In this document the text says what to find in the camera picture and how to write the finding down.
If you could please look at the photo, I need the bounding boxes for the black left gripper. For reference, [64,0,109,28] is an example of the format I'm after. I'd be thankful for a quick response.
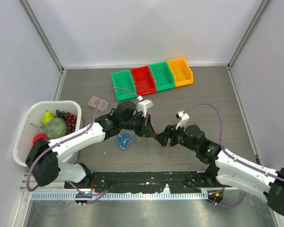
[121,112,157,138]

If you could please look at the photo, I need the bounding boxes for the small card box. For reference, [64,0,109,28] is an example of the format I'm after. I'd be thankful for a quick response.
[88,96,109,112]

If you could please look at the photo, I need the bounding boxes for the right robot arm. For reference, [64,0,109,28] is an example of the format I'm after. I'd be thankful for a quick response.
[156,125,284,216]

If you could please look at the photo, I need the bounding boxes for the dark grape bunch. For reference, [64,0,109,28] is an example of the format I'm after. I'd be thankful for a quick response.
[55,110,77,134]

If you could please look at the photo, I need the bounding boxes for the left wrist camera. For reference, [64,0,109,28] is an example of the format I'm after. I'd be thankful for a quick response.
[137,96,153,117]

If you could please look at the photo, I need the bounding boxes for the right green bin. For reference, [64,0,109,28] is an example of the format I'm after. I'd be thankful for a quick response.
[149,61,175,92]

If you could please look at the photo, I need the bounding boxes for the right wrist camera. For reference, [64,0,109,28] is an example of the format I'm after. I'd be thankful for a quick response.
[176,111,189,130]

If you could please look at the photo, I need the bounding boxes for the green pear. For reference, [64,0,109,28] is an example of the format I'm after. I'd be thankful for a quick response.
[42,110,55,126]

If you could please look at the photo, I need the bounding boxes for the red bin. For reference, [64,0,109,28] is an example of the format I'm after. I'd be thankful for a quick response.
[130,66,156,96]

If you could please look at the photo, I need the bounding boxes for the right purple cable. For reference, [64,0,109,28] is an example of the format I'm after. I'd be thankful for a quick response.
[184,103,284,185]

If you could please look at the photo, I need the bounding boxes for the red apple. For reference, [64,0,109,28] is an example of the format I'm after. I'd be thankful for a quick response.
[33,133,48,144]

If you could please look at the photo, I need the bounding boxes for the white plastic basket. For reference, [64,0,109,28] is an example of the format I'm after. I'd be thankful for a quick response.
[13,100,82,167]

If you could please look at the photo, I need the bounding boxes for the orange bin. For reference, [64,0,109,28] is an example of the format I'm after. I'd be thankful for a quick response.
[167,58,194,87]

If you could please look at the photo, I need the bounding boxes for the left green bin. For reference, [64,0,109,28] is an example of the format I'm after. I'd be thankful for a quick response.
[111,70,137,102]

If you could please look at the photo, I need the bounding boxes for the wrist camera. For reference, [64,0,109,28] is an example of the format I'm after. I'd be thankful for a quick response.
[176,111,189,130]
[137,96,153,117]

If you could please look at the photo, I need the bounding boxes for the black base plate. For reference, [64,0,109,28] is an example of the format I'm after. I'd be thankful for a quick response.
[73,171,228,194]

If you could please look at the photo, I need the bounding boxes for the white cable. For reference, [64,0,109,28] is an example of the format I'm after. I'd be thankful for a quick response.
[120,130,133,147]

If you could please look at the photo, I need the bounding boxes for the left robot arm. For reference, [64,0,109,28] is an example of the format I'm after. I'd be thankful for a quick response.
[26,100,156,189]

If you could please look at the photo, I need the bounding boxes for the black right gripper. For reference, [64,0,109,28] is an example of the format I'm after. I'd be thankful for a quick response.
[155,121,198,152]

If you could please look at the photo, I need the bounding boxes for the green melon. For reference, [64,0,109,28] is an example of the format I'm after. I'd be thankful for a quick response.
[43,118,67,140]

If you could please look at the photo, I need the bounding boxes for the white cable duct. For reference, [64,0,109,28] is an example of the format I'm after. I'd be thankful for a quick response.
[31,191,208,201]

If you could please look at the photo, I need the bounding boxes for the green bin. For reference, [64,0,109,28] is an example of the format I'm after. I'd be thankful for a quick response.
[111,70,137,102]
[149,61,175,92]

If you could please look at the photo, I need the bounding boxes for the blue cable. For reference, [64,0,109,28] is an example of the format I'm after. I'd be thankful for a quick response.
[115,129,135,152]

